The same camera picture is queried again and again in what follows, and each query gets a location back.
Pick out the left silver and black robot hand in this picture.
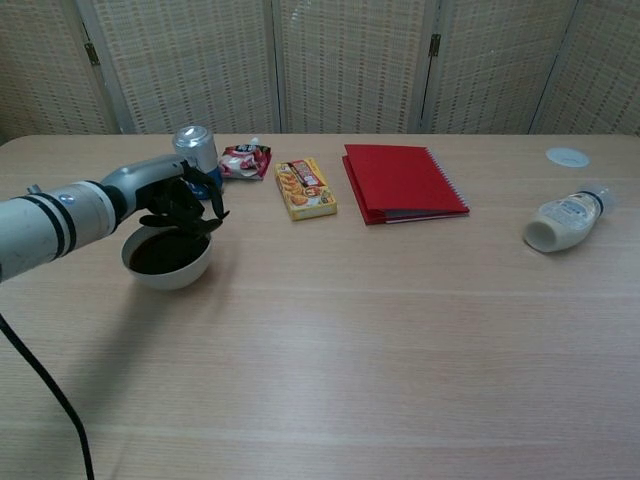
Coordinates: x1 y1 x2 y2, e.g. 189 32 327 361
99 153 231 239

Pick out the black plastic spoon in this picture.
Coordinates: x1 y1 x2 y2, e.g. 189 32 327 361
172 209 231 239

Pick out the white bowl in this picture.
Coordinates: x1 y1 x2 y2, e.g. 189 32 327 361
120 224 214 292

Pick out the silver and blue drink can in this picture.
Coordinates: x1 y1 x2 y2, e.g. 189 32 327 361
172 126 224 201

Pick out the red and white snack pouch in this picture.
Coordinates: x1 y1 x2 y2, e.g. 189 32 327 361
218 136 274 183

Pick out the yellow curry box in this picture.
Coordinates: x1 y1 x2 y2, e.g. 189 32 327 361
274 157 339 223

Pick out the woven bamboo folding screen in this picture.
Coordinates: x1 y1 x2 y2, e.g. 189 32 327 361
0 0 640 137

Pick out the red spiral notebook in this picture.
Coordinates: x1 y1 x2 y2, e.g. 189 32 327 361
341 143 471 226

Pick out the white squeeze bottle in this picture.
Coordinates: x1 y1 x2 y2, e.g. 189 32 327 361
522 183 617 255

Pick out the white round table grommet cap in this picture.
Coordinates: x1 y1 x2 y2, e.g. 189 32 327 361
544 146 591 169

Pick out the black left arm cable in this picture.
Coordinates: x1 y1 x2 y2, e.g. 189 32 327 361
0 312 96 480

